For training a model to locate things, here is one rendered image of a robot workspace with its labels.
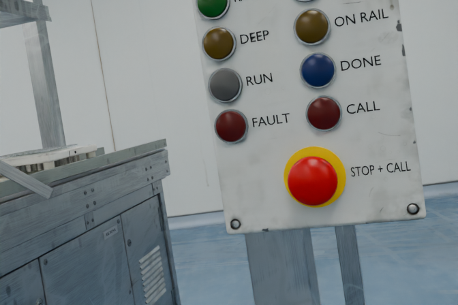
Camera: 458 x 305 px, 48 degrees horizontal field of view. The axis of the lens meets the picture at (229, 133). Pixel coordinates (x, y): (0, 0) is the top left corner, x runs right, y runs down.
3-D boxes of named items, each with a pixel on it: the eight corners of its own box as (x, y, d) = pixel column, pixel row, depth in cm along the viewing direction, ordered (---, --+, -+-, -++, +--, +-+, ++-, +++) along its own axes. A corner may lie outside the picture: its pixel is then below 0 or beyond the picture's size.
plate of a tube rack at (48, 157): (50, 161, 131) (48, 154, 131) (-31, 172, 137) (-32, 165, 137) (97, 150, 154) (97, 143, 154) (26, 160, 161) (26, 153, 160)
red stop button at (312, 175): (340, 205, 41) (333, 154, 40) (289, 210, 42) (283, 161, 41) (342, 193, 45) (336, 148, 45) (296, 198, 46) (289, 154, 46)
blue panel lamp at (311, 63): (337, 84, 42) (332, 50, 42) (302, 89, 43) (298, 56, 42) (337, 84, 43) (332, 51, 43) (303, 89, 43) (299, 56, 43)
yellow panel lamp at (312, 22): (330, 39, 42) (326, 5, 42) (296, 45, 42) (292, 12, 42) (330, 41, 43) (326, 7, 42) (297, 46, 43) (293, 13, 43)
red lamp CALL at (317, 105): (342, 128, 42) (338, 94, 42) (309, 132, 43) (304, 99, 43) (343, 127, 43) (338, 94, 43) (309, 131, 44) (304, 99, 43)
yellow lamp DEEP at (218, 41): (235, 56, 44) (230, 24, 44) (204, 62, 44) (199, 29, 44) (237, 56, 45) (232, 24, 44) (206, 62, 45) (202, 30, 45)
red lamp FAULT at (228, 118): (247, 140, 44) (242, 108, 44) (216, 144, 45) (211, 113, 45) (249, 139, 45) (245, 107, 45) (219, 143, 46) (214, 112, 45)
